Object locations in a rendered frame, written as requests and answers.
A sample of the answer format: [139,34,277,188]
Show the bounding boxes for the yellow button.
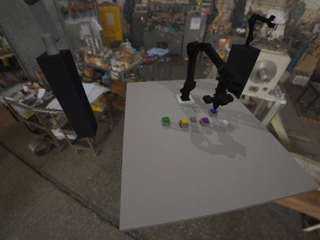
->
[179,119,189,128]

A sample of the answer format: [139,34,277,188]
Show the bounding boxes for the green button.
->
[161,117,171,126]

